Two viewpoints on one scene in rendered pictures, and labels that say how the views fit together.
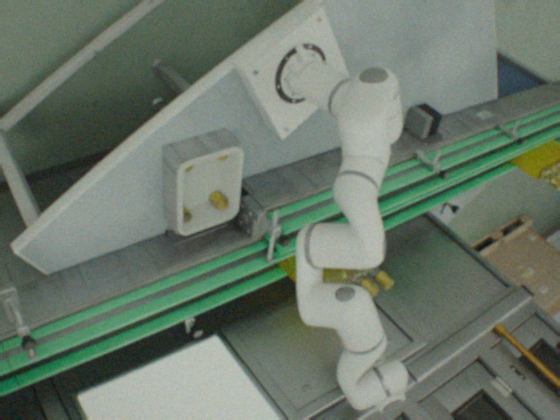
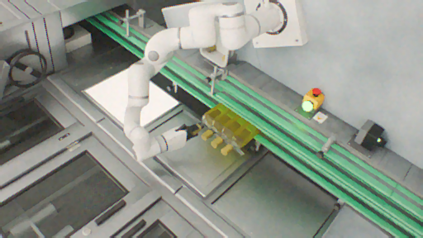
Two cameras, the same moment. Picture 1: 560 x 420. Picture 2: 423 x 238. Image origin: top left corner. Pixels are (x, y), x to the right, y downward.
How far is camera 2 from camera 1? 152 cm
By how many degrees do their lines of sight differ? 56
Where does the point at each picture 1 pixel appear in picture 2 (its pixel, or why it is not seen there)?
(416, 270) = (275, 197)
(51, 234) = (173, 13)
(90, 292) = not seen: hidden behind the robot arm
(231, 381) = (153, 111)
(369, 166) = (185, 30)
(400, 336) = (206, 182)
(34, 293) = (156, 28)
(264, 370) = (163, 121)
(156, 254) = (194, 55)
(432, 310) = (241, 207)
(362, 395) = (127, 126)
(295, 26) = not seen: outside the picture
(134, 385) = not seen: hidden behind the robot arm
